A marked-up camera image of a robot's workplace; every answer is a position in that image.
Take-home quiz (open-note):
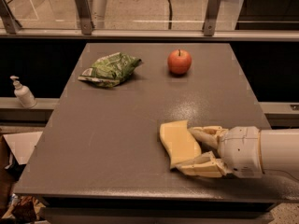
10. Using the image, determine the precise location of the metal window rail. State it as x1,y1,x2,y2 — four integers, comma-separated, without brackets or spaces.
0,29,299,42

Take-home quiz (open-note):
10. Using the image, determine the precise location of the white pump dispenser bottle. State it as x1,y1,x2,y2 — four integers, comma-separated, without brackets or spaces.
10,76,36,108

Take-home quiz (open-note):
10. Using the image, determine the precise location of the green jalapeno chip bag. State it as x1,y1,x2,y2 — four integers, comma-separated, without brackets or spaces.
78,52,142,88

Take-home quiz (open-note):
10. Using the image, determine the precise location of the metal railing bracket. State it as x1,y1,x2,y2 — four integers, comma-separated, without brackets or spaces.
203,0,221,36
75,0,93,35

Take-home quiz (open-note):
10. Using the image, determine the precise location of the far left metal bracket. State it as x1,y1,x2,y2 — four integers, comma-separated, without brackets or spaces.
0,0,22,34

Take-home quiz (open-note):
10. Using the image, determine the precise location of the right metal railing bracket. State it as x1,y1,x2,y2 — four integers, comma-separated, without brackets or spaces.
203,0,221,36

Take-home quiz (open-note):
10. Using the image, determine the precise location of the left metal railing bracket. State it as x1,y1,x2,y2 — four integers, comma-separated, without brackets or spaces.
75,0,93,35

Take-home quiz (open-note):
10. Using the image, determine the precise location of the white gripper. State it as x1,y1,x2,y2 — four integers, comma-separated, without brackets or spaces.
176,126,263,178

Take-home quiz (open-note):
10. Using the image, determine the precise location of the red apple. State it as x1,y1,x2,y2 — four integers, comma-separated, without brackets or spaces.
167,49,192,75

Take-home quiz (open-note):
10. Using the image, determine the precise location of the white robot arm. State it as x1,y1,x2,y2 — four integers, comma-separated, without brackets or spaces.
176,126,299,180

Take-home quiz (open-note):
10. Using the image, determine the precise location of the open cardboard box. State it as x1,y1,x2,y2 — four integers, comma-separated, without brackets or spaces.
0,132,42,214

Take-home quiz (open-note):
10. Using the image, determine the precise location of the yellow wavy sponge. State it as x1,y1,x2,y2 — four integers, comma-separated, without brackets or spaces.
160,120,202,169

